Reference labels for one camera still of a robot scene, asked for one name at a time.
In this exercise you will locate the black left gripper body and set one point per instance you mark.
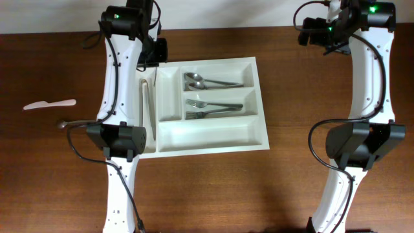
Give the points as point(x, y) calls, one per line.
point(153, 60)

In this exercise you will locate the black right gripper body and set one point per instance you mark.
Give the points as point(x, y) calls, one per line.
point(337, 49)

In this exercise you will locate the long steel tongs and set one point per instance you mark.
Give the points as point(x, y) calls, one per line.
point(145, 99)

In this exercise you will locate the large steel spoon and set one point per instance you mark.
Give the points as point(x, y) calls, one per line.
point(192, 76)
point(199, 87)

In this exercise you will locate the steel fork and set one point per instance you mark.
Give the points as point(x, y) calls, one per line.
point(201, 104)
point(191, 115)

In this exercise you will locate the small steel teaspoon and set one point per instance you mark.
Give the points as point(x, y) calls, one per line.
point(62, 124)
point(155, 77)

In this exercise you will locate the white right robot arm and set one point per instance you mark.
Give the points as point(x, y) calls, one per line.
point(365, 30)

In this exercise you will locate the steel fork in tray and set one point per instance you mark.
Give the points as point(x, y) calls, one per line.
point(191, 115)

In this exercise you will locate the white plastic cutlery tray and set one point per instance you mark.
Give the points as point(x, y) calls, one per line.
point(243, 130)

